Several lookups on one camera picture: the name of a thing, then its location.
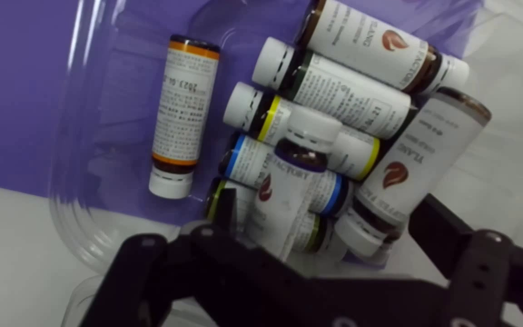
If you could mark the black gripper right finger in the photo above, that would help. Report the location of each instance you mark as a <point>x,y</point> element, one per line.
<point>485,272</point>

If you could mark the white bottle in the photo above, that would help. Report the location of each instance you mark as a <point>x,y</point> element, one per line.
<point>289,200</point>

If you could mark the blue purple paper sheet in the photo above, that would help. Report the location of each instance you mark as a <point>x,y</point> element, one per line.
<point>26,91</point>

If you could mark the blue band pill bottle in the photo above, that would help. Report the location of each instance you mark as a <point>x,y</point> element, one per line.
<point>246,162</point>

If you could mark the yellow band pill bottle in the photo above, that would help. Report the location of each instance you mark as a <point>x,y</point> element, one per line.
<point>273,114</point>

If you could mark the orange band pill bottle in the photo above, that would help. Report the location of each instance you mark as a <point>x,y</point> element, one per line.
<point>182,114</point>

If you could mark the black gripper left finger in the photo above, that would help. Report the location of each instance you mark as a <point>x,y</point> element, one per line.
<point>153,278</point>

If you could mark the olive band pill bottle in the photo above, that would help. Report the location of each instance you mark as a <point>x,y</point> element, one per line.
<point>318,232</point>

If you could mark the brown red-logo pill bottle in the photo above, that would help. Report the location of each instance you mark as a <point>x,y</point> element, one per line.
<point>422,156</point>
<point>371,45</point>

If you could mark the green band pill bottle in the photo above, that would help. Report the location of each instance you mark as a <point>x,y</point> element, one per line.
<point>346,96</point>

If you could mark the colourless plastic bowl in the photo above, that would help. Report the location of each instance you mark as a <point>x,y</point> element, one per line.
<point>99,200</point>

